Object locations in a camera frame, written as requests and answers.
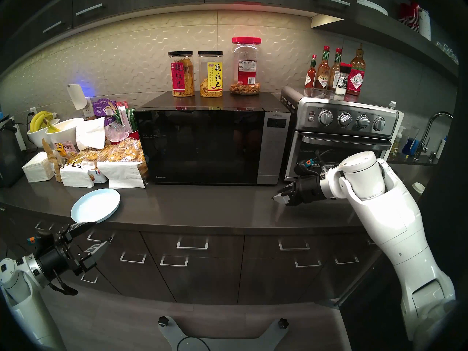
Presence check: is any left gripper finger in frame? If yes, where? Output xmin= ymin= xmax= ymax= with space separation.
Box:
xmin=60 ymin=221 xmax=98 ymax=242
xmin=80 ymin=240 xmax=112 ymax=273

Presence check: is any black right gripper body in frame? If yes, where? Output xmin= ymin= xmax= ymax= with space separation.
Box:
xmin=291 ymin=174 xmax=323 ymax=206

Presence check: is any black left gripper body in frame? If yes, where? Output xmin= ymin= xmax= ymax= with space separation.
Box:
xmin=37 ymin=237 xmax=85 ymax=281

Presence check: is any light blue plate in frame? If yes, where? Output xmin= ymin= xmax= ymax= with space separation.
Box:
xmin=71 ymin=188 xmax=121 ymax=223

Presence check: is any white snack box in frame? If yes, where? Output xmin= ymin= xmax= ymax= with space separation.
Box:
xmin=60 ymin=163 xmax=108 ymax=188

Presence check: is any stainless steel toaster oven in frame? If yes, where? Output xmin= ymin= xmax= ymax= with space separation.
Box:
xmin=280 ymin=86 xmax=400 ymax=182

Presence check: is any white paper sheet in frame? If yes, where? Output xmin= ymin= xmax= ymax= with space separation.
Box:
xmin=97 ymin=160 xmax=146 ymax=189

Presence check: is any white napkin stack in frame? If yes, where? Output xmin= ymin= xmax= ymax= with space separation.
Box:
xmin=22 ymin=152 xmax=54 ymax=182

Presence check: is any snack pack with yellow print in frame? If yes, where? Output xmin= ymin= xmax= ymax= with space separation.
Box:
xmin=54 ymin=142 xmax=77 ymax=159

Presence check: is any pile of yellow snack packets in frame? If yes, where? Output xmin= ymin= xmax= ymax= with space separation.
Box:
xmin=66 ymin=138 xmax=147 ymax=179

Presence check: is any large white bowl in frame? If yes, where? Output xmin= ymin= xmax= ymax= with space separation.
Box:
xmin=45 ymin=118 xmax=84 ymax=146

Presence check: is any white crumpled paper bag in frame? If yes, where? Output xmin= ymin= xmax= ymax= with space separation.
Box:
xmin=75 ymin=117 xmax=106 ymax=151

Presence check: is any clear soap pump bottle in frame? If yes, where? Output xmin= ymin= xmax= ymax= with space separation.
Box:
xmin=390 ymin=125 xmax=405 ymax=157

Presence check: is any small white bowl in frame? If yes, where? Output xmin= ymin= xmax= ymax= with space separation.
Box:
xmin=27 ymin=118 xmax=60 ymax=148

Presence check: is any clear plastic bag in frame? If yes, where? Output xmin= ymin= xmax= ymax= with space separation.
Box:
xmin=105 ymin=122 xmax=129 ymax=142

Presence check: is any dark lower cabinet unit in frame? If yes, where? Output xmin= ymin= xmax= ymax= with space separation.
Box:
xmin=0 ymin=204 xmax=403 ymax=307

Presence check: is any small red hot sauce bottle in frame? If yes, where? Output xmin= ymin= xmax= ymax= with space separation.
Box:
xmin=305 ymin=54 xmax=317 ymax=89

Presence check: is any brown sauce bottle red cap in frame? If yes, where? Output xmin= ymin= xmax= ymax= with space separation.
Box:
xmin=315 ymin=46 xmax=331 ymax=91

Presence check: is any spice shaker with red cap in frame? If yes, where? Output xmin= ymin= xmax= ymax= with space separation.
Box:
xmin=335 ymin=63 xmax=351 ymax=96

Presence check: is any yellow banana bunch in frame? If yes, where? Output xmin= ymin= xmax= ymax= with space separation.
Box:
xmin=29 ymin=111 xmax=61 ymax=133

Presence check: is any large Tabasco sauce bottle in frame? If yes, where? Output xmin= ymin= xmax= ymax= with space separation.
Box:
xmin=346 ymin=44 xmax=366 ymax=96

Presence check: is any red cup with sachets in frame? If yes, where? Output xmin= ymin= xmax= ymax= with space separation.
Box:
xmin=112 ymin=101 xmax=139 ymax=140

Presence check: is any chrome sink faucet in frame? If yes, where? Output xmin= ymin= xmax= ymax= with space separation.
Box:
xmin=415 ymin=112 xmax=454 ymax=161

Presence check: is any purple tea pouch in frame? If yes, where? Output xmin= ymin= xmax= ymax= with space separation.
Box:
xmin=92 ymin=98 xmax=117 ymax=126

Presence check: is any sauce bottle with green neck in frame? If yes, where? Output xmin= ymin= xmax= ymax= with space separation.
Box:
xmin=327 ymin=48 xmax=343 ymax=91

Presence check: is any clear jar with red lid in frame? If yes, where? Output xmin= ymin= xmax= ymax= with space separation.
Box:
xmin=230 ymin=37 xmax=262 ymax=95

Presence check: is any snack jar with yellow label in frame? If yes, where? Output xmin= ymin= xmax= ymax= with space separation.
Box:
xmin=198 ymin=51 xmax=223 ymax=98

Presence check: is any snack jar with red label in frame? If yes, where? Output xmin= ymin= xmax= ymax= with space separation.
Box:
xmin=168 ymin=51 xmax=195 ymax=97

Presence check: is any stack of white plates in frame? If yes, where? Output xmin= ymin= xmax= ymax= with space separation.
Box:
xmin=356 ymin=0 xmax=389 ymax=16

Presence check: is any row of clear glasses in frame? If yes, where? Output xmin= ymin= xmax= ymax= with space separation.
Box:
xmin=435 ymin=39 xmax=459 ymax=65

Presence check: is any white paper cup stack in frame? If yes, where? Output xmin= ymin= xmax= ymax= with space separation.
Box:
xmin=418 ymin=8 xmax=432 ymax=41

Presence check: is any stack of red cups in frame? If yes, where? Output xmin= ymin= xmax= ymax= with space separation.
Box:
xmin=399 ymin=2 xmax=420 ymax=28

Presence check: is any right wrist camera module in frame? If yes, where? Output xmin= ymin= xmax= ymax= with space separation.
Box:
xmin=294 ymin=149 xmax=329 ymax=177

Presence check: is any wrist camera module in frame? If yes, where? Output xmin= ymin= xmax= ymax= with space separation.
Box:
xmin=294 ymin=149 xmax=329 ymax=177
xmin=26 ymin=231 xmax=55 ymax=250

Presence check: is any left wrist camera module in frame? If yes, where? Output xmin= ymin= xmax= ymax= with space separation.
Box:
xmin=26 ymin=231 xmax=55 ymax=250

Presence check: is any black left wrist cable loop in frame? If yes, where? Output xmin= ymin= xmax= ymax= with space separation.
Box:
xmin=48 ymin=275 xmax=79 ymax=296

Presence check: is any black cable on base plate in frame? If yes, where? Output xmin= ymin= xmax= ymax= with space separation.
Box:
xmin=177 ymin=336 xmax=212 ymax=351

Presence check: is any white wall plug-in device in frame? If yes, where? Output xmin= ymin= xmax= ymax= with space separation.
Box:
xmin=67 ymin=84 xmax=88 ymax=110

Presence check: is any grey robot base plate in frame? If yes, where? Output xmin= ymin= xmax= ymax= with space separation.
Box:
xmin=158 ymin=316 xmax=289 ymax=351

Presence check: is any dark wall shelf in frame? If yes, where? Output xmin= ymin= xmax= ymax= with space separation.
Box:
xmin=311 ymin=3 xmax=459 ymax=84

